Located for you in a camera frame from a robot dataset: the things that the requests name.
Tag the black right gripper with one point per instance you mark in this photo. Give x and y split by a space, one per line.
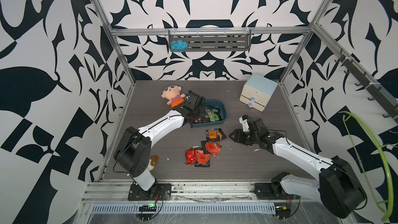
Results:
236 135

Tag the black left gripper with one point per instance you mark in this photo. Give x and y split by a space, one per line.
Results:
201 111

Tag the orange label tea bag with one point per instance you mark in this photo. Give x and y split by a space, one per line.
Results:
215 135

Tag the red label tea bag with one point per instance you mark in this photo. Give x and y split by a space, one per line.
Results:
213 148
202 158

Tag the red foil tea bag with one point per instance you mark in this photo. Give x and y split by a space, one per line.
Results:
190 156

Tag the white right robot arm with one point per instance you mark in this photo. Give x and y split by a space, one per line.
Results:
333 183

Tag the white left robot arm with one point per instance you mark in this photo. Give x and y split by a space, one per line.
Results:
134 150

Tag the teal plastic storage box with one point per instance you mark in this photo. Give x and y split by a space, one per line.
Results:
211 105

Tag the plush baby doll toy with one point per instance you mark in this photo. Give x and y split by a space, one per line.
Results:
173 95

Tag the cream blue mini drawer cabinet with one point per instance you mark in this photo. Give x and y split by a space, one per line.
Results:
259 87

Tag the blue scrunchy sponge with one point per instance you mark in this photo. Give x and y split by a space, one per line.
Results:
178 45

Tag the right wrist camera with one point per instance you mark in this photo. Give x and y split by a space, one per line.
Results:
244 122

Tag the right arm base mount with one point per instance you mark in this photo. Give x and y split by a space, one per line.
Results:
270 190

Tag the grey wall shelf rack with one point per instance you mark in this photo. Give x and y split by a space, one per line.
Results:
211 40

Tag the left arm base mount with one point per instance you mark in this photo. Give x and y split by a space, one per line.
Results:
136 193

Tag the dark hook rail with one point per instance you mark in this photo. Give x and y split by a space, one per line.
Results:
367 82

